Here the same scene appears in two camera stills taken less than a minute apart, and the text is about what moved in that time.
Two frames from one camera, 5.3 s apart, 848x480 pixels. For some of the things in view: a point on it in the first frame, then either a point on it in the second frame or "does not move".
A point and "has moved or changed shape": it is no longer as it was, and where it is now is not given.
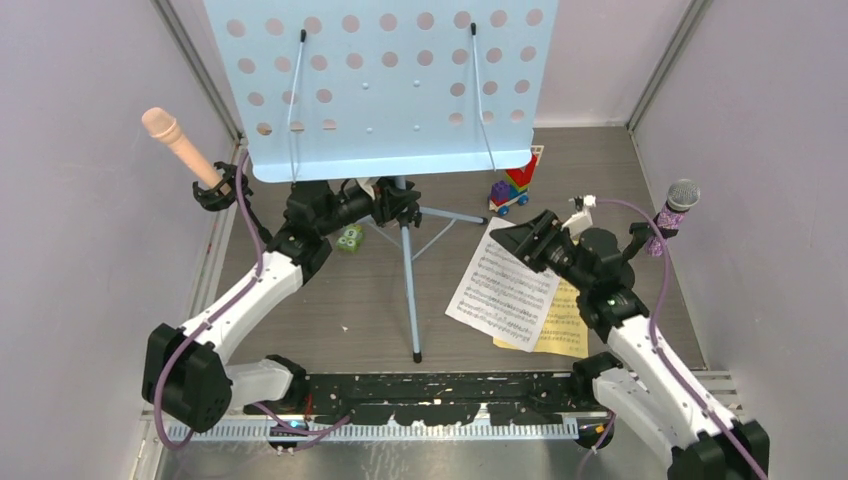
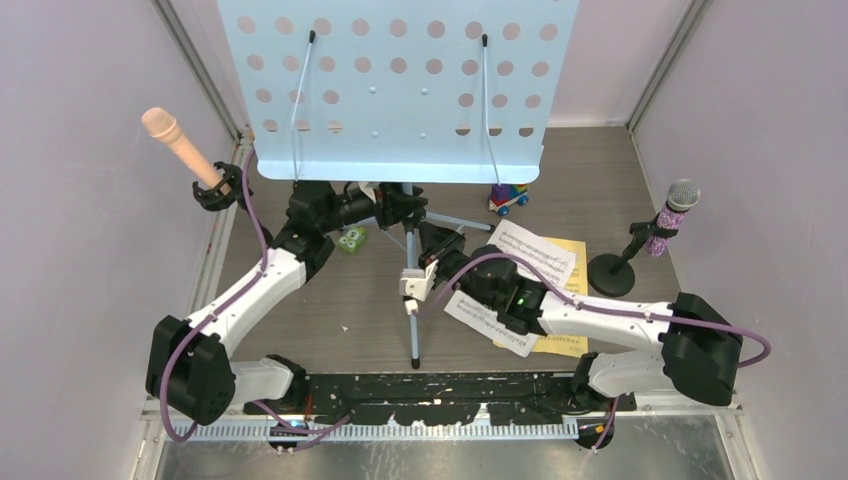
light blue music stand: (331, 87) has moved or changed shape
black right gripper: (521, 238) -> (439, 243)
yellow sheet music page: (564, 332) does not move
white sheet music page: (503, 296) does not move
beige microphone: (162, 125) does not move
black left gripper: (393, 197) does not move
